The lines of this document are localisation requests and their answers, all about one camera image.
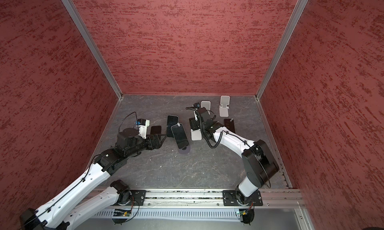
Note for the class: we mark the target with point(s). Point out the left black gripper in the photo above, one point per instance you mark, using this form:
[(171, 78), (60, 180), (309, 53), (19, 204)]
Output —
[(157, 144)]

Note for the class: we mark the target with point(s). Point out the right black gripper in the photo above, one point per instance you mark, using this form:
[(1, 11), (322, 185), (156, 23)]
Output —
[(193, 124)]

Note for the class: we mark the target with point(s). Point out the black phone with tag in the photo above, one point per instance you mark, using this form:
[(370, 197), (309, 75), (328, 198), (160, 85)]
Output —
[(180, 135)]

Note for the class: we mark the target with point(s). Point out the white phone stand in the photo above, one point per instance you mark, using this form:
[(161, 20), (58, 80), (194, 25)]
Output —
[(224, 106), (206, 104)]

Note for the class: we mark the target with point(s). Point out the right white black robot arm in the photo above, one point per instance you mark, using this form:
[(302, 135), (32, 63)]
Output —
[(259, 163)]

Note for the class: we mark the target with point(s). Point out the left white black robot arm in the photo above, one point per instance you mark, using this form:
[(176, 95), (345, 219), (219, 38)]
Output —
[(63, 211)]

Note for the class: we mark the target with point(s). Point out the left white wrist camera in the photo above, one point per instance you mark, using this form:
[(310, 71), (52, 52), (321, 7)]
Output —
[(143, 124)]

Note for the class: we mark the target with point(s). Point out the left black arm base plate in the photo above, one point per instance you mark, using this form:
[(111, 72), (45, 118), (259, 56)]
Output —
[(138, 197)]

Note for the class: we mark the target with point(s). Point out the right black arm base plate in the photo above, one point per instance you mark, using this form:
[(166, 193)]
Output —
[(231, 198)]

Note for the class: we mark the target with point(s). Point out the left circuit board with wires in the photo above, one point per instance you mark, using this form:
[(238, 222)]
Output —
[(120, 216)]

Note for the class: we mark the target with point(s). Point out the circuit board with wires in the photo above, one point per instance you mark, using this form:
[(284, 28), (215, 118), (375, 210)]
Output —
[(247, 215), (120, 216)]

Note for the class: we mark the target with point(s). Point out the white slotted cable duct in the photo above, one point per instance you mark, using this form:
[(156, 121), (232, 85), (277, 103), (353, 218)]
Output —
[(231, 215)]

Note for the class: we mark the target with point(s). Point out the right circuit board with wires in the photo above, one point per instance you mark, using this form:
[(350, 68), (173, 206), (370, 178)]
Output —
[(247, 215)]

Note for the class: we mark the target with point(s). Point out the aluminium front rail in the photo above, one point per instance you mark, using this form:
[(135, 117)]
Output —
[(213, 198)]

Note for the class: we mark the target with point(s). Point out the left aluminium corner post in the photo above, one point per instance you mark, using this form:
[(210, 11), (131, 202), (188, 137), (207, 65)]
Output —
[(79, 23)]

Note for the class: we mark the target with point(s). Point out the aluminium corner post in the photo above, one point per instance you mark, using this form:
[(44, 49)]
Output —
[(293, 20), (79, 23)]

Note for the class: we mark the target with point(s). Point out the right aluminium corner post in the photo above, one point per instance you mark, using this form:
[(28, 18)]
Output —
[(293, 20)]

